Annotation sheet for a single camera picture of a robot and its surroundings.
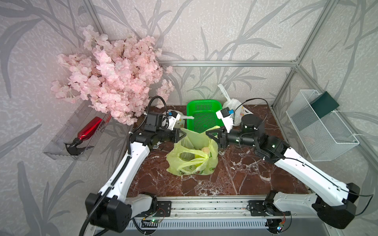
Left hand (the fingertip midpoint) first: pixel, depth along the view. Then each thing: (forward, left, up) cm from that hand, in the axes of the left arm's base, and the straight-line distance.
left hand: (185, 135), depth 73 cm
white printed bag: (+22, +5, -19) cm, 29 cm away
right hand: (-6, -10, +11) cm, 16 cm away
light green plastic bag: (-11, -6, +2) cm, 13 cm away
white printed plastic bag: (+30, -33, -10) cm, 45 cm away
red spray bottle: (-5, +42, +8) cm, 43 cm away
